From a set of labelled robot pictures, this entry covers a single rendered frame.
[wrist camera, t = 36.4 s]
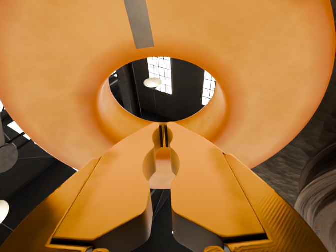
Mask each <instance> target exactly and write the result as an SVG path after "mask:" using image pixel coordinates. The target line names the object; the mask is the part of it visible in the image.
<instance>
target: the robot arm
mask: <svg viewBox="0 0 336 252"><path fill-rule="evenodd" d="M164 139H165V145H166V148H168V149H169V150H170V159H171V171H172V172H173V173H174V174H175V176H176V177H175V179H174V180H173V181H172V183H171V185H170V188H171V208H172V226H173V236H174V238H175V240H176V241H177V242H178V243H180V244H182V245H183V246H185V247H187V248H188V249H190V250H192V251H193V252H328V250H327V249H326V247H325V246H324V244H323V243H322V241H321V240H320V239H319V237H318V236H317V235H316V233H315V232H314V231H313V229H312V228H311V227H310V226H309V224H308V223H307V222H306V221H305V220H304V218H303V217H302V216H301V215H300V214H299V213H298V212H297V211H296V210H295V209H294V208H293V207H292V206H291V205H290V204H289V203H288V202H287V201H286V200H285V199H284V198H283V197H282V196H281V195H280V194H279V193H277V192H276V191H275V190H274V189H273V188H272V187H270V186H269V185H268V184H267V183H266V182H264V181H263V180H262V179H261V178H260V177H259V176H257V175H256V174H255V173H254V172H253V171H252V170H250V169H249V168H248V167H247V166H246V165H244V164H243V163H242V162H241V161H240V160H239V159H237V158H236V157H235V156H234V155H233V154H232V153H231V154H225V153H224V152H223V151H221V150H220V149H219V148H218V147H217V146H215V145H214V144H213V143H211V142H210V141H208V140H207V139H205V138H204V137H202V136H200V135H198V134H196V133H194V132H192V131H190V130H188V129H186V128H184V127H182V126H181V125H179V124H177V123H175V122H168V123H165V124H164V123H159V122H154V123H152V124H150V125H148V126H146V127H145V128H143V129H141V130H139V131H137V132H136V133H134V134H132V135H130V136H128V137H127V138H125V139H123V140H122V141H120V142H119V143H117V144H116V145H115V146H113V147H112V148H111V149H109V150H108V151H107V152H106V153H105V154H104V155H103V156H102V157H101V158H93V159H91V160H90V161H89V162H88V163H87V164H86V165H84V166H83V167H82V168H81V169H80V170H78V171H77V172H76V173H75V174H74V175H73V176H71V177H70V178H69V179H68V180H67V181H66V182H64V183H63V184H62V185H61V186H60V187H59V188H57V189H56V190H55V191H54V192H53V193H52V194H50V195H49V196H48V197H47V198H46V199H45V200H44V201H42V202H41V203H40V204H39V205H38V206H37V207H36V208H35V209H34V210H33V211H32V212H31V213H30V214H29V215H28V216H27V217H26V218H25V219H24V220H23V221H22V222H21V223H20V224H19V225H18V226H17V227H16V229H15V230H14V231H13V232H12V233H11V234H10V236H9V237H8V238H7V239H6V240H5V242H4V243H3V244H2V245H1V247H0V252H132V251H133V250H135V249H137V248H138V247H140V246H141V245H143V244H144V243H146V242H147V241H148V239H149V238H150V235H151V229H152V220H153V207H152V198H151V190H150V184H149V180H150V178H151V177H152V176H153V174H154V173H155V172H156V171H157V164H156V154H157V152H158V151H159V150H160V149H161V148H163V147H164Z"/></svg>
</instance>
